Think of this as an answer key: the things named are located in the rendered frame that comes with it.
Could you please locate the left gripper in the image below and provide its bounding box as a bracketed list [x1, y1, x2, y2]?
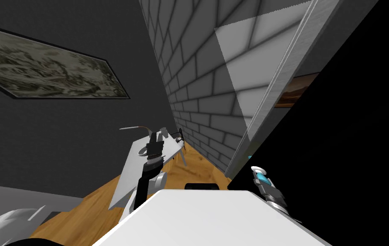
[146, 131, 166, 161]

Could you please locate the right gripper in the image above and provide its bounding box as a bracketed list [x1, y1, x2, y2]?
[261, 184, 287, 205]

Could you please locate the white and cyan door knob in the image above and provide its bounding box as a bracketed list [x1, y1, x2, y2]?
[250, 165, 270, 187]

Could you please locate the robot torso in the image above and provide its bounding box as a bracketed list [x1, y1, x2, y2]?
[91, 182, 333, 246]

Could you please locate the black door leaf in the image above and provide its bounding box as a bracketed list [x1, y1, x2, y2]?
[227, 0, 389, 246]

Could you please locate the black framed landscape picture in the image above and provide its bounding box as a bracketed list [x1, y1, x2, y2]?
[0, 21, 131, 100]

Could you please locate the pale grey furniture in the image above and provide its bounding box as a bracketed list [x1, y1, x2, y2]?
[0, 185, 84, 246]

